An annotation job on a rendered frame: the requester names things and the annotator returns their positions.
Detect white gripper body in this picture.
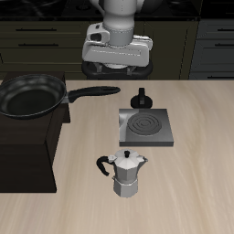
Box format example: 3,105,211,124
81,34,154,69

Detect round black stove knob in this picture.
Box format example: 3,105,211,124
130,87,154,110

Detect dark grey stove plate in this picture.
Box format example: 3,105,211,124
118,108,176,148

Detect silver moka pot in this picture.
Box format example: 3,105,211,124
95,148,150,199

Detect dark olive kitchen cupboard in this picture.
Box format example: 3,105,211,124
0,18,199,81

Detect black frying pan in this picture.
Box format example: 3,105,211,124
0,73,122,121

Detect black kitchen countertop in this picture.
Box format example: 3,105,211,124
0,0,234,22

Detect dark grey kitchen cupboard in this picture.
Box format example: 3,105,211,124
187,17,234,81

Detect dark wooden cabinet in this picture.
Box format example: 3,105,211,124
0,71,72,194

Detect flat black base plate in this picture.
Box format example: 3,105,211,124
80,58,154,81

